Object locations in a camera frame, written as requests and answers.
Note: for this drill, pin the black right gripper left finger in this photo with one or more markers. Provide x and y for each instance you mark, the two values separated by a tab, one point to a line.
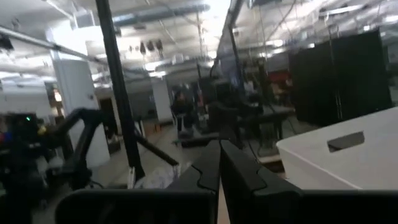
199	202

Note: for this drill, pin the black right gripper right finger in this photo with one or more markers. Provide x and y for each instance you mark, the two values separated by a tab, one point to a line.
264	205

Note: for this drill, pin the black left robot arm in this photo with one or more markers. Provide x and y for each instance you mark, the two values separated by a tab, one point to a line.
82	137

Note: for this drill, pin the white plastic bin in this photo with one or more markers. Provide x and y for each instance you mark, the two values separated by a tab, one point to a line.
342	168

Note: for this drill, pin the black background table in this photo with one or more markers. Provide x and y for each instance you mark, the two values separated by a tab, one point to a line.
273	113

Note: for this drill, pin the person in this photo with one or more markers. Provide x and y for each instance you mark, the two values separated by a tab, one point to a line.
181	109

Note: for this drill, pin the narrow white pillar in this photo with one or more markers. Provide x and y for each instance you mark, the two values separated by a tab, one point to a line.
162	99

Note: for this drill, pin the black partition cabinet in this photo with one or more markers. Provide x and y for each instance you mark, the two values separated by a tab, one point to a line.
348	81

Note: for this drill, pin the wide white pillar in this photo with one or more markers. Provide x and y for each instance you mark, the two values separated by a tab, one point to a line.
76	90

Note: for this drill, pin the black frame brace bar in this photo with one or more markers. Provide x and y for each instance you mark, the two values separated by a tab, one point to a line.
157	151

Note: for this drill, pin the black frame post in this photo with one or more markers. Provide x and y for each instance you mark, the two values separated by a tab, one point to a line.
119	84

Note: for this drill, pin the grey overhead rail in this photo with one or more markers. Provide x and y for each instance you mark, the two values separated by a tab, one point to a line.
46	45

